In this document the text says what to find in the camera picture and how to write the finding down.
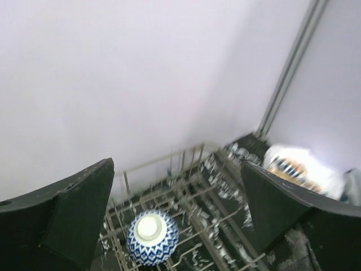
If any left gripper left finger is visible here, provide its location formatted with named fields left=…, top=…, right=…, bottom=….
left=1, top=158, right=115, bottom=270

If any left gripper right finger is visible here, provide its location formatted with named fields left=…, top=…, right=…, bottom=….
left=241, top=162, right=360, bottom=270

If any red patterned bowl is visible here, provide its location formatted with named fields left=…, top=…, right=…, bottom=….
left=126, top=209, right=180, bottom=266

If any white printed t-shirt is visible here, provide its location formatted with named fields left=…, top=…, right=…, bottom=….
left=263, top=144, right=360, bottom=206

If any grey wire dish rack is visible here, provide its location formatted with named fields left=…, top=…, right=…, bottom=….
left=91, top=143, right=270, bottom=270

